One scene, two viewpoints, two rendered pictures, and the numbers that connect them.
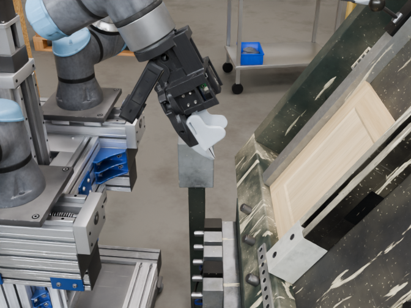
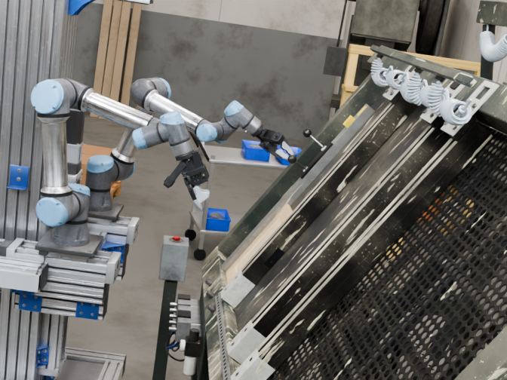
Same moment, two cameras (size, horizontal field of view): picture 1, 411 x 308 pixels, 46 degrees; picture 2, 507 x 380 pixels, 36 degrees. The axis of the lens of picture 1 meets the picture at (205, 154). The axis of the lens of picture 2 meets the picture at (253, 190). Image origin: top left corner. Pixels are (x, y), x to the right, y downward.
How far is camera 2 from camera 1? 2.05 m
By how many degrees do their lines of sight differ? 19
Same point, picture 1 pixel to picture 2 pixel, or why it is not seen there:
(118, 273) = (89, 367)
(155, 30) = (186, 148)
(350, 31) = (284, 178)
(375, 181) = (280, 242)
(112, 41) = (125, 169)
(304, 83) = (254, 209)
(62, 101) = not seen: hidden behind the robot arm
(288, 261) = (232, 291)
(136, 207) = (93, 340)
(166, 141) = (123, 292)
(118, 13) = (173, 140)
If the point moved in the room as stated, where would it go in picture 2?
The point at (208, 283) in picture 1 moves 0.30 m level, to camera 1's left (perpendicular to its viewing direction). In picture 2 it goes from (181, 320) to (107, 313)
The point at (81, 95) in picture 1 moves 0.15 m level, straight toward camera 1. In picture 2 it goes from (100, 200) to (107, 210)
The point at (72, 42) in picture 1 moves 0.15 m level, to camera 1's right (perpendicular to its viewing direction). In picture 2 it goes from (103, 164) to (136, 168)
